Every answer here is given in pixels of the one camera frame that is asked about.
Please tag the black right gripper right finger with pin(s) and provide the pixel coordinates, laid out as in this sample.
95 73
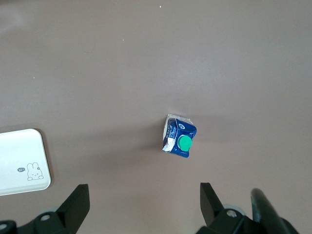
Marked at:
214 212

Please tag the blue milk carton green cap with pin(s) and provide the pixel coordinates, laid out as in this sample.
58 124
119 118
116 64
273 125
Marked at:
181 143

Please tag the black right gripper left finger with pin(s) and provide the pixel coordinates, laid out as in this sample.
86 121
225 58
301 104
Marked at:
70 207

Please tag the white rabbit print tray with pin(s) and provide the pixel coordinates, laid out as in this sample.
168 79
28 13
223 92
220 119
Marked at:
22 161

